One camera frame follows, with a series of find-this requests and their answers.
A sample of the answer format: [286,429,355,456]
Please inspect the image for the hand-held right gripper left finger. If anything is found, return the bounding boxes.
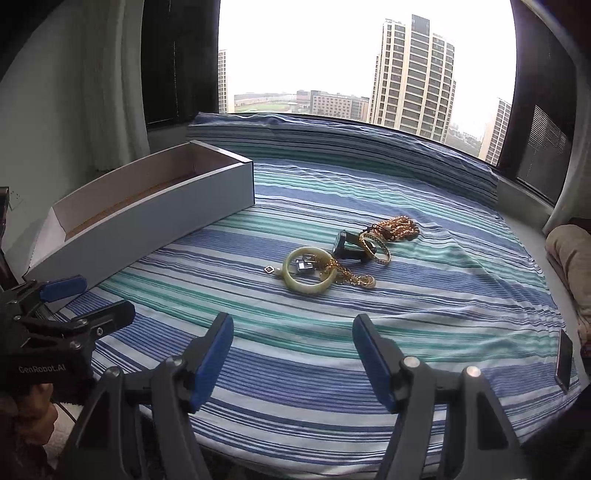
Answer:
[60,312,235,480]

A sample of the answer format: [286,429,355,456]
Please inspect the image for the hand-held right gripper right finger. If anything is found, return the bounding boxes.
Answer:
[352,313,532,480]

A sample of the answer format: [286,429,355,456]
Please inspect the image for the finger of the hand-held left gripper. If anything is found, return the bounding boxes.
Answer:
[11,299,136,354]
[0,275,88,319]

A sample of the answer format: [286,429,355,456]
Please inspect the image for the gold chain bracelet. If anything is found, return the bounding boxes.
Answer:
[323,258,377,289]

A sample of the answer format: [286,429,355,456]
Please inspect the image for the long white cardboard box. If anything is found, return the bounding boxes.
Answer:
[23,141,255,303]

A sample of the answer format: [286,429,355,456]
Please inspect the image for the gold bangle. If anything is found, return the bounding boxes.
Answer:
[359,231,391,265]

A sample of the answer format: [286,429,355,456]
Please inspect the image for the pale green jade bangle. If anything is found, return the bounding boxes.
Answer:
[283,247,341,291]

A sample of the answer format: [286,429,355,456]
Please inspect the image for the black wrist watch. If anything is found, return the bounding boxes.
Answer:
[332,231,372,265]

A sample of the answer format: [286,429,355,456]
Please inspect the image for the amber bead necklace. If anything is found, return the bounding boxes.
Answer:
[369,217,422,241]

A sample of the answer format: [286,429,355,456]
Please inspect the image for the person's left hand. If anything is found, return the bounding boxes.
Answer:
[0,384,58,457]

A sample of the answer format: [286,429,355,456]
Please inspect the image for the blue green striped bed sheet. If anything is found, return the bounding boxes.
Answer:
[34,112,583,480]

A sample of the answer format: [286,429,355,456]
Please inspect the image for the smartphone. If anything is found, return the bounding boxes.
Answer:
[554,329,575,394]

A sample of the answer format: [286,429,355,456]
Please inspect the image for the white curtain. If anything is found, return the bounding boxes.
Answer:
[542,92,591,236]
[81,0,153,171]

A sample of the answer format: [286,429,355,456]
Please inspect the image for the beige pillow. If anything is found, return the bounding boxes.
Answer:
[545,224,591,347]

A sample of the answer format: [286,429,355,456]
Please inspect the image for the dark window blind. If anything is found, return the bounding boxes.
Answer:
[141,0,220,130]
[496,0,578,206]

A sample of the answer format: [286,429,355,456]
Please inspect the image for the distant apartment building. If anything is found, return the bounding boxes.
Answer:
[218,48,229,114]
[479,97,512,163]

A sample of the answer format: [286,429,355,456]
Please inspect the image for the row of low buildings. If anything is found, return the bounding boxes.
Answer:
[233,90,370,118]

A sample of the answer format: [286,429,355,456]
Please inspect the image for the tall beige tower building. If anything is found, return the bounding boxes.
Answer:
[369,14,457,139]

